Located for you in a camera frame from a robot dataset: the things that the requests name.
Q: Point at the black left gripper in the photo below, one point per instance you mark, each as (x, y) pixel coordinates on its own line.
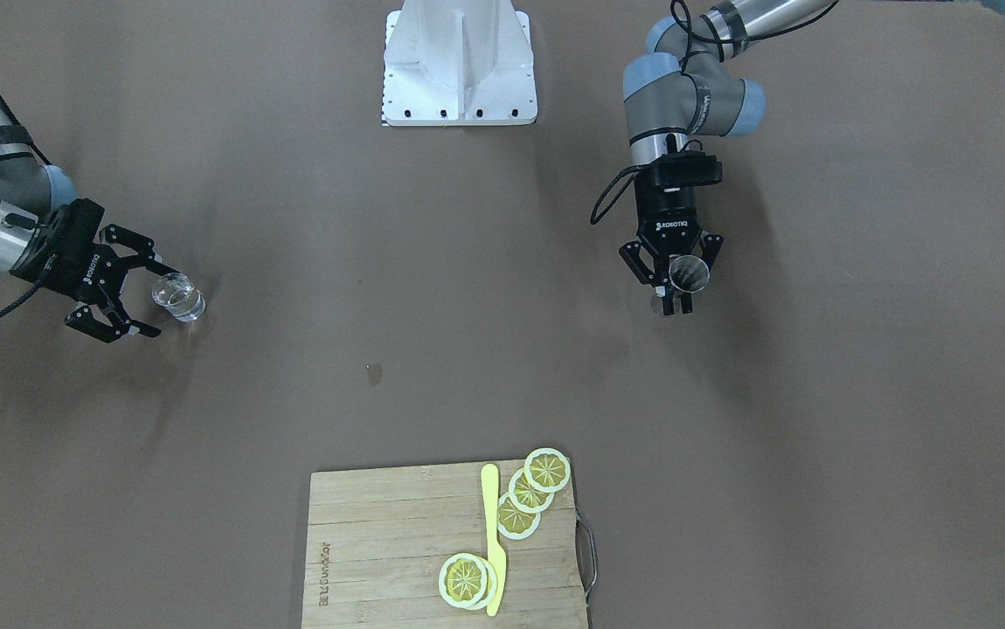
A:
(668, 213)

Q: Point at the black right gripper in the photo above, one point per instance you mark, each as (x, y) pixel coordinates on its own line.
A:
(68, 254)

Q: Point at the steel jigger measuring cup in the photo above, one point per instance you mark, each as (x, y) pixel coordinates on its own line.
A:
(677, 282)

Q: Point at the clear glass beaker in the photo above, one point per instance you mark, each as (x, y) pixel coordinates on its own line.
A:
(176, 294)

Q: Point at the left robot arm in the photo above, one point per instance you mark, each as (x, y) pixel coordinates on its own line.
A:
(676, 93)

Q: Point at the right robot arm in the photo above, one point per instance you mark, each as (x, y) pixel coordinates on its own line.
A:
(30, 187)

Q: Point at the yellow plastic knife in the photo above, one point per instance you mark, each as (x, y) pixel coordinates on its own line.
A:
(496, 555)

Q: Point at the white pillar base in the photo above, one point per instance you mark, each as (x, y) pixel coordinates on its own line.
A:
(449, 63)

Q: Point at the wooden cutting board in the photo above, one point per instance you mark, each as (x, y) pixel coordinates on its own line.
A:
(377, 539)

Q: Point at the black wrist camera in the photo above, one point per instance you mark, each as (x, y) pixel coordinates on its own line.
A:
(683, 169)

